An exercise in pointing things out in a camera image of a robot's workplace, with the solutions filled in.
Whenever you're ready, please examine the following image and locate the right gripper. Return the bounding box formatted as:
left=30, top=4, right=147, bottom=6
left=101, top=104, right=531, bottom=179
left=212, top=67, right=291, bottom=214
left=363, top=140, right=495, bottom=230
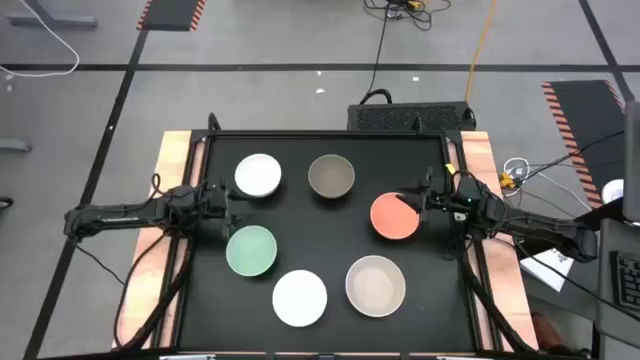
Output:
left=394, top=167, right=469, bottom=221

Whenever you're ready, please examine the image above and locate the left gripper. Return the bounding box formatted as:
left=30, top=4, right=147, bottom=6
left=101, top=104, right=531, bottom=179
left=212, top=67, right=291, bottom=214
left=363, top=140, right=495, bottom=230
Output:
left=199, top=180, right=254, bottom=240

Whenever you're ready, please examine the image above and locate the orange bowl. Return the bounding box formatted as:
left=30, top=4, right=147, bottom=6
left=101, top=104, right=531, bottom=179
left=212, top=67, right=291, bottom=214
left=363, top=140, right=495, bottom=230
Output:
left=369, top=192, right=422, bottom=241

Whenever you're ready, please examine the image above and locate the small white ribbed bowl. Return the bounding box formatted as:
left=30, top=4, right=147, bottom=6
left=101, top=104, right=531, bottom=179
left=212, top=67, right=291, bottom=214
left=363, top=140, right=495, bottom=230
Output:
left=234, top=153, right=283, bottom=199

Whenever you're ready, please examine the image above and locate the mint green bowl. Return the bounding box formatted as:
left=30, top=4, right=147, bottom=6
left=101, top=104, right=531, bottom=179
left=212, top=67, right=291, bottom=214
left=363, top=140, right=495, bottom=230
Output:
left=225, top=224, right=279, bottom=278

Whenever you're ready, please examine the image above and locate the olive brown bowl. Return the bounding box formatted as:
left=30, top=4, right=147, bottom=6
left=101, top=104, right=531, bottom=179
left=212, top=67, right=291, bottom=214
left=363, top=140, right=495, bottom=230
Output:
left=307, top=153, right=356, bottom=200

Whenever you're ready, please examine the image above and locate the beige bowl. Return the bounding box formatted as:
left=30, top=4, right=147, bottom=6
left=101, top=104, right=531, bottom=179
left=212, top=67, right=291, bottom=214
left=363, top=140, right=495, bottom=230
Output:
left=344, top=254, right=407, bottom=319

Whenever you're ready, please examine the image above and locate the large white ribbed bowl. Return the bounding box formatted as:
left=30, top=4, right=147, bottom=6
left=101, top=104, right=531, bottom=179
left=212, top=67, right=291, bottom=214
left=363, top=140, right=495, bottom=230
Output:
left=271, top=269, right=329, bottom=329

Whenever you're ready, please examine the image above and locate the light wooden side board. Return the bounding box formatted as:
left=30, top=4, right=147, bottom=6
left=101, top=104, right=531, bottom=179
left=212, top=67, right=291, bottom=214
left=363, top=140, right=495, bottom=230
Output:
left=112, top=130, right=207, bottom=350
left=446, top=130, right=540, bottom=351

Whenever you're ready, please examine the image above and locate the black computer case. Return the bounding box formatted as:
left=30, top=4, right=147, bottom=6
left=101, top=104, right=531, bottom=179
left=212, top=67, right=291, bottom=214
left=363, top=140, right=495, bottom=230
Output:
left=347, top=101, right=477, bottom=133

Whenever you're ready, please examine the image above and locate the white paper sheet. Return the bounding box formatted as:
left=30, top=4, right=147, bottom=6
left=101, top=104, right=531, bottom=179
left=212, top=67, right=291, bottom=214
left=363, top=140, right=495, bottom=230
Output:
left=519, top=247, right=575, bottom=293

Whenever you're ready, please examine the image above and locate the black hazard-striped floor mat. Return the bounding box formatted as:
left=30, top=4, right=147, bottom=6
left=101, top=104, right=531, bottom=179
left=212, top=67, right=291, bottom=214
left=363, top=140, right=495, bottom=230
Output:
left=541, top=79, right=627, bottom=210
left=136, top=0, right=207, bottom=33

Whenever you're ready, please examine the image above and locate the grey monitor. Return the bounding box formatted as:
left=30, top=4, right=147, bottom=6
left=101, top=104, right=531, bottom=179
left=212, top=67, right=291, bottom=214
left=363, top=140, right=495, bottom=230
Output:
left=623, top=99, right=640, bottom=224

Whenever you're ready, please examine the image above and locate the black keyboard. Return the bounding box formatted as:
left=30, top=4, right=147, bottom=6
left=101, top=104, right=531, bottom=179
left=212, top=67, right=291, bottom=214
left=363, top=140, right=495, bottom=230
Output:
left=610, top=249, right=640, bottom=314

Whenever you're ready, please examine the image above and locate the grey floor plate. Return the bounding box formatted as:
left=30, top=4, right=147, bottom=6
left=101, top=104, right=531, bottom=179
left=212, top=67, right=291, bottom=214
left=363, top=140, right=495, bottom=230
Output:
left=0, top=138, right=33, bottom=153

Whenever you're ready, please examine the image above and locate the grey desk foot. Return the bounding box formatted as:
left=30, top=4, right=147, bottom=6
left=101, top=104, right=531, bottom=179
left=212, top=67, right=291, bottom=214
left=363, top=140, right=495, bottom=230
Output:
left=6, top=0, right=99, bottom=29

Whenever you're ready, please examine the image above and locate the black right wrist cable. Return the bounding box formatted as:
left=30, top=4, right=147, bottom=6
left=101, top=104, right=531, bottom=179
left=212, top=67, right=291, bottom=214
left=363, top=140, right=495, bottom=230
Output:
left=452, top=168, right=485, bottom=194

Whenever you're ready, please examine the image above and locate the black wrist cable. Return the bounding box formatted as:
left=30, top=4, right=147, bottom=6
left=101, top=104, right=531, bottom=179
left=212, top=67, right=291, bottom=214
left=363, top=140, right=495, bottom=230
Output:
left=148, top=172, right=174, bottom=201
left=452, top=168, right=485, bottom=194

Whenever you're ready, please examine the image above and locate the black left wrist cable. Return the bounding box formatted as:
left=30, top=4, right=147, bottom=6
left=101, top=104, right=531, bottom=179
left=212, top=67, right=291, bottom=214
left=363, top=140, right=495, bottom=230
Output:
left=148, top=172, right=174, bottom=201

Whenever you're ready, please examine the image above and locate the white coiled cable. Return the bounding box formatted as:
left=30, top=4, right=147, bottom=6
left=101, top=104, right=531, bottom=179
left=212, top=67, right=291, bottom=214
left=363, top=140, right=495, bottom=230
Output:
left=502, top=157, right=532, bottom=182

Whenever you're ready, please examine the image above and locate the black table frame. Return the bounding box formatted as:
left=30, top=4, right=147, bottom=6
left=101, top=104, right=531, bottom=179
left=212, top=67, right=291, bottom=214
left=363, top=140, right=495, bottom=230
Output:
left=152, top=112, right=501, bottom=357

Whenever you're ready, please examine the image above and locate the black left arm cable bundle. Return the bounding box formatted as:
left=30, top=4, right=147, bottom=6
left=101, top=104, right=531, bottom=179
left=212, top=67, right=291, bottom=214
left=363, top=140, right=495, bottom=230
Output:
left=113, top=234, right=196, bottom=350

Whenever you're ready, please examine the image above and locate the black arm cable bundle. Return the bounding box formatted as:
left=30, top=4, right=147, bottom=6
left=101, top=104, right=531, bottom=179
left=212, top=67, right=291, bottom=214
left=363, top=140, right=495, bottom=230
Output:
left=113, top=234, right=196, bottom=350
left=457, top=239, right=539, bottom=354

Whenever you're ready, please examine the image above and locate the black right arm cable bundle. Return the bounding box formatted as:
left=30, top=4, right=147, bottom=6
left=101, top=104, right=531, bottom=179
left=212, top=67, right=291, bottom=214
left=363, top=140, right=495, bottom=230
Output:
left=457, top=239, right=539, bottom=354

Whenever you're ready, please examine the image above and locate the long black cable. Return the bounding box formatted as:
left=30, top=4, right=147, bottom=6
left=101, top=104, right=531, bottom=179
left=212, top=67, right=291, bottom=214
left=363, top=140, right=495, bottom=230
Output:
left=364, top=14, right=392, bottom=105

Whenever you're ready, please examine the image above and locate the thick yellow cable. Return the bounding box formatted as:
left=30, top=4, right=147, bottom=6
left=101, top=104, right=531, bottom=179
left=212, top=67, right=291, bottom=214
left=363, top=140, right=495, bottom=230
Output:
left=464, top=0, right=499, bottom=103

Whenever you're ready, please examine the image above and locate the thin black cable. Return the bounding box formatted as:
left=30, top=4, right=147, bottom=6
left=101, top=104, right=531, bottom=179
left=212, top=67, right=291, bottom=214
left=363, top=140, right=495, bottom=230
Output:
left=522, top=128, right=626, bottom=179

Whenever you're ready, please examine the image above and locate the tangle of black cables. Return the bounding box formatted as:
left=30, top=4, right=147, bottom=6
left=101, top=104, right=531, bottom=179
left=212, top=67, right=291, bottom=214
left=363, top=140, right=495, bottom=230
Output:
left=363, top=0, right=452, bottom=32

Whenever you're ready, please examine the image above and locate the white floor cable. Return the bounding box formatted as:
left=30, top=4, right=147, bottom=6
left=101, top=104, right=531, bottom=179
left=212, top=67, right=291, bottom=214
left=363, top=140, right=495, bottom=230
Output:
left=0, top=0, right=81, bottom=79

